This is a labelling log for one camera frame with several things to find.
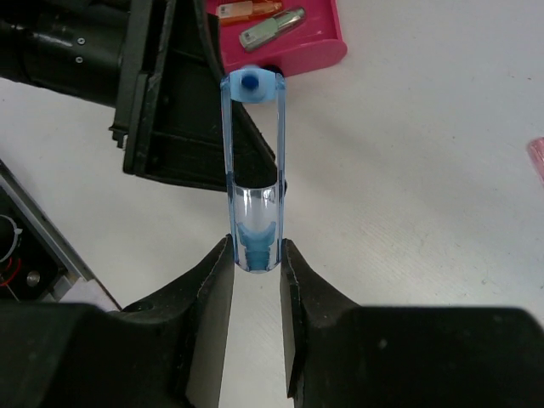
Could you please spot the orange translucent highlighter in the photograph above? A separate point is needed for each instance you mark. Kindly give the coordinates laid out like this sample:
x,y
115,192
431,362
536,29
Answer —
x,y
235,12

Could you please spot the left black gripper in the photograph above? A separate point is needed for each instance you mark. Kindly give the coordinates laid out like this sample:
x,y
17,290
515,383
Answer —
x,y
69,47

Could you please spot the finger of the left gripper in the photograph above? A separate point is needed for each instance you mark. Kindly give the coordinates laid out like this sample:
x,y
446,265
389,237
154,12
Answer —
x,y
168,114

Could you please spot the blue translucent highlighter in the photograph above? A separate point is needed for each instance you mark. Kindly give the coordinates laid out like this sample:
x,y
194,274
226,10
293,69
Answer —
x,y
256,185

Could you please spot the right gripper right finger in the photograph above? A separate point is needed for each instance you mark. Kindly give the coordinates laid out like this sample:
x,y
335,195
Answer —
x,y
341,354

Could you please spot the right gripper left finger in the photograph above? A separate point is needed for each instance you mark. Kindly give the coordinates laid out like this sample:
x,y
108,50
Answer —
x,y
165,350

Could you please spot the pink translucent highlighter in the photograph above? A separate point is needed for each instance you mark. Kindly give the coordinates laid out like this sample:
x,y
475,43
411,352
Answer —
x,y
535,150

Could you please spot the green translucent highlighter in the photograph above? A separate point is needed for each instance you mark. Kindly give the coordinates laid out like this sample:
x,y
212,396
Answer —
x,y
268,30

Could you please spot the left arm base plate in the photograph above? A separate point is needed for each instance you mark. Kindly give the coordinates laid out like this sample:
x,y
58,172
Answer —
x,y
37,262

